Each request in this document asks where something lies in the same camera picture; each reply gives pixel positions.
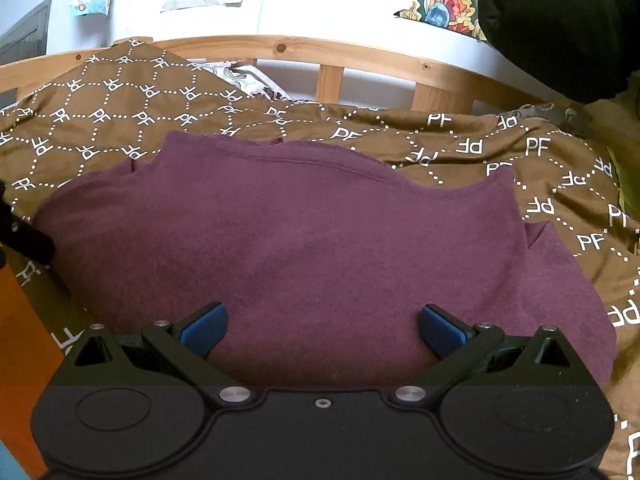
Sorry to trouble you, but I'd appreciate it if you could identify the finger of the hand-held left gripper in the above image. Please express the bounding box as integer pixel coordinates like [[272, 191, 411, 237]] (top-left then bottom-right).
[[0, 180, 56, 266]]

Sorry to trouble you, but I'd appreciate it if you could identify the floral pillow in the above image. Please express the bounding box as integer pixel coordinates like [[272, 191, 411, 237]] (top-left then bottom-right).
[[191, 60, 302, 104]]

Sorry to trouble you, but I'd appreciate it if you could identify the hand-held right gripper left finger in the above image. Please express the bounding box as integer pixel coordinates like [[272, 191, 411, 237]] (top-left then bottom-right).
[[61, 301, 256, 409]]

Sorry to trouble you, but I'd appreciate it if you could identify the black puffer jacket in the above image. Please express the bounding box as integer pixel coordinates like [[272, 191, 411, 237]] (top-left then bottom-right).
[[477, 0, 640, 106]]

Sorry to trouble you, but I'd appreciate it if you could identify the brown patterned blanket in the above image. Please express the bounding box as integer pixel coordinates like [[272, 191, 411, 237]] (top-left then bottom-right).
[[0, 37, 640, 480]]

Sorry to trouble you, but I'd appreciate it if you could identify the floral bed sheet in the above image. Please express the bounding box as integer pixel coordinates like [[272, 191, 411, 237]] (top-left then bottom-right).
[[517, 101, 593, 137]]

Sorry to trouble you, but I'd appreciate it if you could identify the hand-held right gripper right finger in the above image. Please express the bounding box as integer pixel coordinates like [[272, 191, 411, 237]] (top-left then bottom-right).
[[389, 303, 585, 409]]

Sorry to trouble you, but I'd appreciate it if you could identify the maroon long-sleeved shirt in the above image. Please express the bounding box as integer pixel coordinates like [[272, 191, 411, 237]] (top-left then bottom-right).
[[32, 130, 619, 392]]

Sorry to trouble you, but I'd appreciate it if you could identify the wooden bed frame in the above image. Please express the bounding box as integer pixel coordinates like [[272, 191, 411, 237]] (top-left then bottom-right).
[[0, 35, 593, 117]]

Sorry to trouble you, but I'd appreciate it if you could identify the yellow-green cloth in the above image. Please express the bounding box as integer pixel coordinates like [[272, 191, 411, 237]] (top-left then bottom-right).
[[604, 144, 640, 257]]

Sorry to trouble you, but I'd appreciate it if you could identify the dark wall panel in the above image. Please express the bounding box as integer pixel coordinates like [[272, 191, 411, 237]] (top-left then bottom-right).
[[0, 0, 54, 67]]

